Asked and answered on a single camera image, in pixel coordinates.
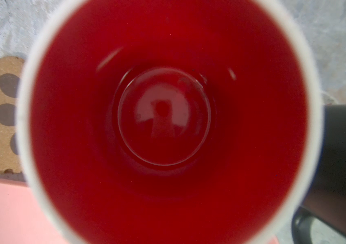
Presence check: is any red interior mug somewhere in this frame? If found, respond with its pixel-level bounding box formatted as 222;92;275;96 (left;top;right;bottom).
16;1;324;244

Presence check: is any black mug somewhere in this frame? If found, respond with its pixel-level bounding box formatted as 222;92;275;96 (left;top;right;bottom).
291;105;346;244

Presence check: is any brown paw print coaster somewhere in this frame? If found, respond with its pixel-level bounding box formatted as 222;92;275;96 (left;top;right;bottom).
0;56;24;174

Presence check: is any pink silicone tray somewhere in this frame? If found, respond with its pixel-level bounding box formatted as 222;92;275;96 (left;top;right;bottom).
0;179;66;244

